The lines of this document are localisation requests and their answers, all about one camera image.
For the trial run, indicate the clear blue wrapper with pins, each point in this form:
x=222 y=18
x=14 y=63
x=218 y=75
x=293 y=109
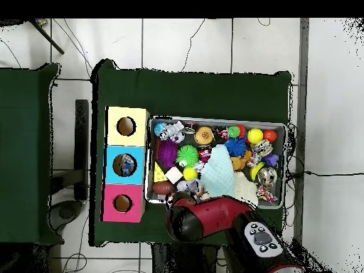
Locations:
x=194 y=186

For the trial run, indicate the mint green waffle cloth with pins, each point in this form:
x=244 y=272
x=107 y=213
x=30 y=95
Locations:
x=217 y=170

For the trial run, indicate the crushed clear plastic bottle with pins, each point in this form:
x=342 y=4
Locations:
x=128 y=164

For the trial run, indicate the cream waffle cloth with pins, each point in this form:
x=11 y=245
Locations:
x=246 y=187

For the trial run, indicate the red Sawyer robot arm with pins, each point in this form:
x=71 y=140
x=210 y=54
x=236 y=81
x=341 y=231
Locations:
x=216 y=216

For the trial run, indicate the wooden box three holes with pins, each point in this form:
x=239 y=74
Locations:
x=139 y=136

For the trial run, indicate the green spiky rubber ball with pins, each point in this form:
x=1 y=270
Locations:
x=187 y=155

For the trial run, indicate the purple spiky ball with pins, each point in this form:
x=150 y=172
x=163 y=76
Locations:
x=167 y=153

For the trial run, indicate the silver toy robot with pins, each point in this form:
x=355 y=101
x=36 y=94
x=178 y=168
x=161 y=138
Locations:
x=170 y=132

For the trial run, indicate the plain wooden cube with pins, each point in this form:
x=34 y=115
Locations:
x=174 y=175

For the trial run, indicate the blue globe ball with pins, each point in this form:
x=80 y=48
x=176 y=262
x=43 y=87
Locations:
x=158 y=129

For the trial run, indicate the small white baseball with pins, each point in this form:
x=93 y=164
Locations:
x=181 y=186

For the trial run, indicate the small brown football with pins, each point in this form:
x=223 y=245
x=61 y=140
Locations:
x=162 y=187

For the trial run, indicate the blue spiky rubber ball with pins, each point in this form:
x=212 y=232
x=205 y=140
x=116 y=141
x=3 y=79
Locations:
x=235 y=147

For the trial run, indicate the dark green table cloth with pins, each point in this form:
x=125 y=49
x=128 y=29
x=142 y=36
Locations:
x=199 y=93

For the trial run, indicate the smooth yellow ball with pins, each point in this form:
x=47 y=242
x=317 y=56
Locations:
x=255 y=136

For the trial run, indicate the dark green side table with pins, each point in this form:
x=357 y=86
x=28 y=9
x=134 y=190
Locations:
x=25 y=142

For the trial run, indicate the black tripod leg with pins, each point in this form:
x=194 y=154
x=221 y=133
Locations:
x=48 y=38

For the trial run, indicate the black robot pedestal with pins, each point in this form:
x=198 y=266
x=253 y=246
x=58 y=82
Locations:
x=184 y=261

